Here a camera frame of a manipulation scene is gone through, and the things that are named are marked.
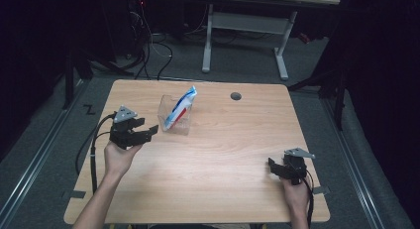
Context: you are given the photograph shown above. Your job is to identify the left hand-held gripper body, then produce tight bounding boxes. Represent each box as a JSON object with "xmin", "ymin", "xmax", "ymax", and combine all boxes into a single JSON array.
[{"xmin": 109, "ymin": 105, "xmax": 140, "ymax": 150}]

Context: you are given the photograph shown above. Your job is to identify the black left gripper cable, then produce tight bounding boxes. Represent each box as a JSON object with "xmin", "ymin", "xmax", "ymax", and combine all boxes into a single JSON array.
[{"xmin": 74, "ymin": 112, "xmax": 118, "ymax": 194}]

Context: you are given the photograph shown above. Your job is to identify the white-legged wooden desk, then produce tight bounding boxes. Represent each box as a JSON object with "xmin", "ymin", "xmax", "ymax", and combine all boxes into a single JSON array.
[{"xmin": 201, "ymin": 0, "xmax": 341, "ymax": 81}]

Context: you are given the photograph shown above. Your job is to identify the white blue red toothpaste tube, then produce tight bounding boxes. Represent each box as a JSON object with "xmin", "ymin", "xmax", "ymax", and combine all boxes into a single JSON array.
[{"xmin": 163, "ymin": 85, "xmax": 198, "ymax": 131}]

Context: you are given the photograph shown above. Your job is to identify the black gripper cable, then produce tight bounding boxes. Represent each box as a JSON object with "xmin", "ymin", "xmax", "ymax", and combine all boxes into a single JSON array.
[
  {"xmin": 74, "ymin": 112, "xmax": 118, "ymax": 194},
  {"xmin": 296, "ymin": 163, "xmax": 316, "ymax": 229}
]

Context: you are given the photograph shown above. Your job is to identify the clear plastic container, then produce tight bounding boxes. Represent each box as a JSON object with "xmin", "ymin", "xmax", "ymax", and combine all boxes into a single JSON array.
[{"xmin": 157, "ymin": 94, "xmax": 194, "ymax": 137}]

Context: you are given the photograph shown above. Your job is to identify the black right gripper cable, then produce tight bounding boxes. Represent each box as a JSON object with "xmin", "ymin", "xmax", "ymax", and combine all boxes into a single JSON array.
[{"xmin": 296, "ymin": 163, "xmax": 316, "ymax": 229}]

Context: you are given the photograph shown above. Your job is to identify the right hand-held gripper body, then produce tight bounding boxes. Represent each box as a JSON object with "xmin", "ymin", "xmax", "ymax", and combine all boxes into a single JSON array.
[{"xmin": 279, "ymin": 147, "xmax": 316, "ymax": 185}]

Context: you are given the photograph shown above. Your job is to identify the metal floor rail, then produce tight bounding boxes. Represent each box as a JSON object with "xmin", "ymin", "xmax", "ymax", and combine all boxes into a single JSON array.
[
  {"xmin": 0, "ymin": 79, "xmax": 89, "ymax": 225},
  {"xmin": 320, "ymin": 97, "xmax": 386, "ymax": 229}
]

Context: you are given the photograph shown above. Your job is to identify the person's left hand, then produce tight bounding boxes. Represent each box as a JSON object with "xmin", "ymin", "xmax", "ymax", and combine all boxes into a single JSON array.
[{"xmin": 103, "ymin": 140, "xmax": 144, "ymax": 179}]

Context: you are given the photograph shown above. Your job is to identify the black metal stand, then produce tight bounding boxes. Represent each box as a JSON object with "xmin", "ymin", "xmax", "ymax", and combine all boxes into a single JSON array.
[
  {"xmin": 61, "ymin": 45, "xmax": 95, "ymax": 110},
  {"xmin": 286, "ymin": 64, "xmax": 352, "ymax": 132}
]

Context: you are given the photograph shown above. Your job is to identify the person's right hand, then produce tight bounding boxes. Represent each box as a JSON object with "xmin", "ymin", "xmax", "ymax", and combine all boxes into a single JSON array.
[{"xmin": 280, "ymin": 174, "xmax": 314, "ymax": 211}]

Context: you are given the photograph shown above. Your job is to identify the black floor cables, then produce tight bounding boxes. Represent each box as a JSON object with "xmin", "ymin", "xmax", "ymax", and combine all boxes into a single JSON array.
[{"xmin": 127, "ymin": 0, "xmax": 174, "ymax": 81}]

